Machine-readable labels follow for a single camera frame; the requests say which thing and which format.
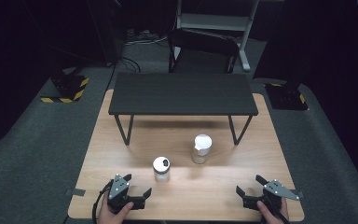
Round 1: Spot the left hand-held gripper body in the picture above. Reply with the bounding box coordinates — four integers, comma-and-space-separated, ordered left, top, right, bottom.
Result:
106, 173, 146, 216

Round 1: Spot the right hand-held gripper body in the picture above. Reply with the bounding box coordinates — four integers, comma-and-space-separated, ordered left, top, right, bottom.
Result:
241, 178, 300, 213

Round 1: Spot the glass jar with black-marked lid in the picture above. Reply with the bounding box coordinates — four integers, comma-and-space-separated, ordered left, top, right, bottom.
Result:
152, 156, 172, 184

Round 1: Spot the white plastic cup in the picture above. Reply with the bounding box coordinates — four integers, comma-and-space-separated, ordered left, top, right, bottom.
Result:
191, 133, 213, 165

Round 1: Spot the black shelf with metal legs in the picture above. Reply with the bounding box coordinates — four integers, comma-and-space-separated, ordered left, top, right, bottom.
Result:
107, 72, 259, 147

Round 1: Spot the person's left hand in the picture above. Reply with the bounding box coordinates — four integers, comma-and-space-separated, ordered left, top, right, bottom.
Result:
97, 190, 135, 224

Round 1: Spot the person's right hand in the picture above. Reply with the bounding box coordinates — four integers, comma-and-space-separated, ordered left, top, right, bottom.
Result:
255, 197, 290, 224

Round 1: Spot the grey tape piece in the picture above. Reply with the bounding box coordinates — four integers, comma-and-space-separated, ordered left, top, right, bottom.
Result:
288, 189, 306, 199
64, 188, 87, 198

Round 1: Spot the black base with striped tape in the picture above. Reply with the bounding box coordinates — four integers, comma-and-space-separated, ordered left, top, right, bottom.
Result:
264, 81, 310, 112
40, 69, 90, 105

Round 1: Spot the black chair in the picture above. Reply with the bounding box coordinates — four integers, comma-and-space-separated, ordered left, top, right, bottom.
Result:
167, 28, 241, 75

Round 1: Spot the white metal stand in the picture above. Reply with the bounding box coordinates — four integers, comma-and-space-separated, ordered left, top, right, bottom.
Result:
174, 0, 261, 74

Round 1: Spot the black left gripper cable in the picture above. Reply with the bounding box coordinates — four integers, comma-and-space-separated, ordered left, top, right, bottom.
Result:
91, 179, 114, 224

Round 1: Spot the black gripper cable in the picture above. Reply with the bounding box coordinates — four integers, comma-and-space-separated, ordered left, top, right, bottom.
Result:
272, 207, 290, 224
91, 179, 114, 224

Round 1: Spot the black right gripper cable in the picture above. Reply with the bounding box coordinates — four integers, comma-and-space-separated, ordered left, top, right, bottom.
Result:
272, 207, 290, 224

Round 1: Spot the black floor cable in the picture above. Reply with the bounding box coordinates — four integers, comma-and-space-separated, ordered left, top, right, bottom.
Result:
117, 55, 142, 75

